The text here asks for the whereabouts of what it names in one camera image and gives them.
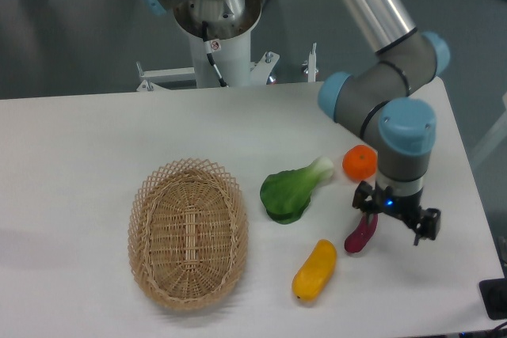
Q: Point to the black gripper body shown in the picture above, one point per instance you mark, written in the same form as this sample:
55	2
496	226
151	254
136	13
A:
404	208

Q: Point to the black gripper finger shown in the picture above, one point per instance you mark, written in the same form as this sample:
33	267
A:
425	223
364	201

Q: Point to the purple sweet potato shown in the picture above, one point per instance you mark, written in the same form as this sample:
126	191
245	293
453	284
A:
359	237

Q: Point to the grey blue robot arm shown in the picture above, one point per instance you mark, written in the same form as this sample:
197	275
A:
376	106

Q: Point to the orange tangerine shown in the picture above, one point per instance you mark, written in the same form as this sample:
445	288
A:
360	163

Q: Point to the green bok choy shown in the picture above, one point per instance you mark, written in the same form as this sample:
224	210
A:
287	194

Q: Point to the black device at edge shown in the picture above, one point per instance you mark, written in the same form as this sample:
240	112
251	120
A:
493	292

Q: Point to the yellow mango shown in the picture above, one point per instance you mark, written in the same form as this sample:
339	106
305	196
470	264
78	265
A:
313	276

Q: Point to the woven wicker basket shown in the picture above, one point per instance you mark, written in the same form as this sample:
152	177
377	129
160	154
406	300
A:
188	235

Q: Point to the white frame right edge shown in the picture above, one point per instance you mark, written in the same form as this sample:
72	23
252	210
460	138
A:
491	139

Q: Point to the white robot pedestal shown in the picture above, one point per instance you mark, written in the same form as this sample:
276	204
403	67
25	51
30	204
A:
219	35

